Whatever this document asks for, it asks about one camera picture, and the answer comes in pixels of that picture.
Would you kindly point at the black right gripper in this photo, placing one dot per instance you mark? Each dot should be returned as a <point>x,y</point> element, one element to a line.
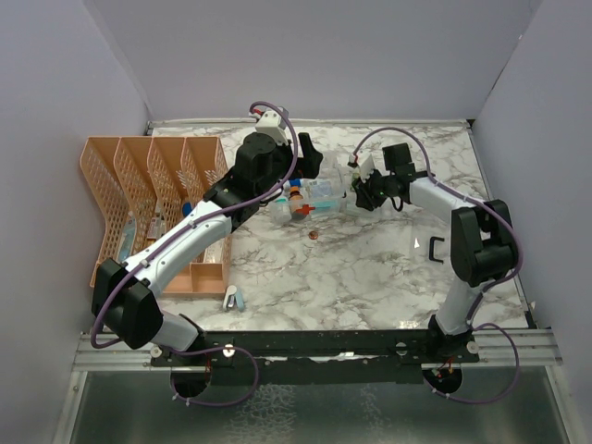
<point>364,197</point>

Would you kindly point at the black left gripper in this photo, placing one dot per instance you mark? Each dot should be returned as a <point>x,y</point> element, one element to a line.
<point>303,167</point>

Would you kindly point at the small items pack teal header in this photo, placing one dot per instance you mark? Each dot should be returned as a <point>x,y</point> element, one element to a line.
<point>319,189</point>

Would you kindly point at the clear plastic tray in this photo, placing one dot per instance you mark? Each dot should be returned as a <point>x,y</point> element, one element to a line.
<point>392,212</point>

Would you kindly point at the clear plastic medicine box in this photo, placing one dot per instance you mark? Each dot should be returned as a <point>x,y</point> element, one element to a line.
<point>305,199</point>

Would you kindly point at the brown bottle orange cap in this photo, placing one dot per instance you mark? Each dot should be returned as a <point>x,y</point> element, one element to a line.
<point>295,203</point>

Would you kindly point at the cotton swab pack teal header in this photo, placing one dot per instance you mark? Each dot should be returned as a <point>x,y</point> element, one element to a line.
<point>325,206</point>

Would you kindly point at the white disinfectant bottle green label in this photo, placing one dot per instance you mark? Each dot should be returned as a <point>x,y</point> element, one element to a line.
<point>281,211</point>

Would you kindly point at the white gauze pouch blue print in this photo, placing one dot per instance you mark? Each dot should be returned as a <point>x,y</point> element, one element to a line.
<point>218,252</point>

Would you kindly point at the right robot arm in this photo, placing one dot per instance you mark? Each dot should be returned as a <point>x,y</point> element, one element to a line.
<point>482,248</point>

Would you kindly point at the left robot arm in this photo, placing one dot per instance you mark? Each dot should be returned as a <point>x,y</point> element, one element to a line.
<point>125,294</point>

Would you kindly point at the medicine box in organizer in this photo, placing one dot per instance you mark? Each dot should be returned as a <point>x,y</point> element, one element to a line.
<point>155,229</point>

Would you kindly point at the white teal thermometer case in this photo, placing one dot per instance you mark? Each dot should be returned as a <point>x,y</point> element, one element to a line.
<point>233,299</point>

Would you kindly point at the blue item in organizer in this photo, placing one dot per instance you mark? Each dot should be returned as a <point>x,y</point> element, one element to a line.
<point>126,239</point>

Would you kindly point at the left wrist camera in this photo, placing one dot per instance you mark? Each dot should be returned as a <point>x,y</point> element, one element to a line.
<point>271,124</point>

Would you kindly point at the clear box lid black handle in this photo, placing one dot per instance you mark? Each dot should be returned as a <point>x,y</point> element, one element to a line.
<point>429,255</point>

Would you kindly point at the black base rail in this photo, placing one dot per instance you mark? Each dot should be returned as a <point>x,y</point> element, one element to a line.
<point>317,357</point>

